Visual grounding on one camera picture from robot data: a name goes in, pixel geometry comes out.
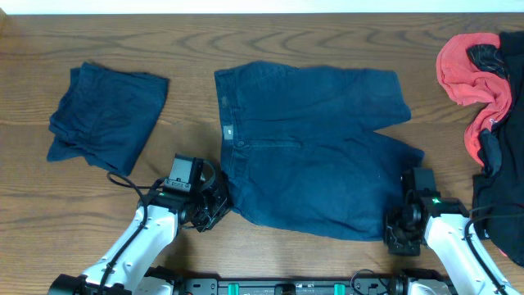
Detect navy blue shorts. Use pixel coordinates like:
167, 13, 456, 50
215, 61, 424, 242

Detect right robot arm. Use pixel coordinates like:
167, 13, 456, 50
383, 168, 518, 295

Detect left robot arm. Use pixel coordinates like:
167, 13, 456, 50
48, 155, 231, 294

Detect black garment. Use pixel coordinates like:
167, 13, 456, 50
473, 32, 523, 266

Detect folded navy blue garment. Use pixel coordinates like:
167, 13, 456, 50
47, 62, 169, 176

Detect red cloth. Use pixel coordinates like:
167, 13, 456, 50
436, 33, 513, 165

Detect right black cable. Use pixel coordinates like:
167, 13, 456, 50
462, 204, 524, 295

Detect black cable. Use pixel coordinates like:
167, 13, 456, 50
462, 204, 524, 295
96, 171, 167, 295

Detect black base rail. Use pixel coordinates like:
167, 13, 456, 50
146, 266, 458, 295

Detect left black cable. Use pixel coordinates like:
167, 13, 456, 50
96, 171, 167, 295

